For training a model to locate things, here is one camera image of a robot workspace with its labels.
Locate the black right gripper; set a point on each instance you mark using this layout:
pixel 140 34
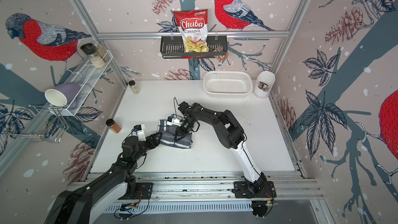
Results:
pixel 181 135

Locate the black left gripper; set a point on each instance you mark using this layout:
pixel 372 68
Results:
pixel 154 140

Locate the grey plaid pillowcase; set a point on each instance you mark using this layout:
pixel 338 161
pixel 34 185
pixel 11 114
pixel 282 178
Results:
pixel 168 136

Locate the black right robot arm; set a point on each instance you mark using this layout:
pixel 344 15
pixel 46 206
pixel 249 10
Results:
pixel 231 135

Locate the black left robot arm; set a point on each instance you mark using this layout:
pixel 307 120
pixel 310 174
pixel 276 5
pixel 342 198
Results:
pixel 85 204

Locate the small jar orange spice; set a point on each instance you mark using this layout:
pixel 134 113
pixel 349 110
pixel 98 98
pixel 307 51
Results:
pixel 112 125

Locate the white plastic basket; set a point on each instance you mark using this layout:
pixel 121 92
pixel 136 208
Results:
pixel 227 84

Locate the small jar pale contents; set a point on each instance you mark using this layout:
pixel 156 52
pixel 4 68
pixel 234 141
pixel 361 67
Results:
pixel 134 87

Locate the white round container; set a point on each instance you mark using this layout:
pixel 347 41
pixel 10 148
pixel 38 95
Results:
pixel 264 84

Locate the red Chuba chips bag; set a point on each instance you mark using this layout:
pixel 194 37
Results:
pixel 193 28

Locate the purple white cup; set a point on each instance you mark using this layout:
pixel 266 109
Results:
pixel 62 95

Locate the glass spice jar on shelf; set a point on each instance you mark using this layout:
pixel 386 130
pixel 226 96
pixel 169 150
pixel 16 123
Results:
pixel 102 52

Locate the black lid jar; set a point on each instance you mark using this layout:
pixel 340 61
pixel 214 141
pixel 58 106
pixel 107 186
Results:
pixel 89 49

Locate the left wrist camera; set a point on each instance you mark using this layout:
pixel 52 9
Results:
pixel 140 132

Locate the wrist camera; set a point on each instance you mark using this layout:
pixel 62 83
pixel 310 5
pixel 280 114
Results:
pixel 173 120
pixel 140 132

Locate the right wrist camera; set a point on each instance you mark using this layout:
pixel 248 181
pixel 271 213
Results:
pixel 173 120

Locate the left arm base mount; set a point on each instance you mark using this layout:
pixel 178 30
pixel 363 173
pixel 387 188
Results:
pixel 136 191

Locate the black wire wall basket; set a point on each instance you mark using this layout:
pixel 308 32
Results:
pixel 172 48

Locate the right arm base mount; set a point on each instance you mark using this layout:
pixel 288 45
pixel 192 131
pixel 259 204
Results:
pixel 246 190

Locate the white wire wall shelf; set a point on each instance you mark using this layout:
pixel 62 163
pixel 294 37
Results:
pixel 86 75

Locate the wire cup holder rack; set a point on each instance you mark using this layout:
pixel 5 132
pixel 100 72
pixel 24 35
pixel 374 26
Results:
pixel 37 123

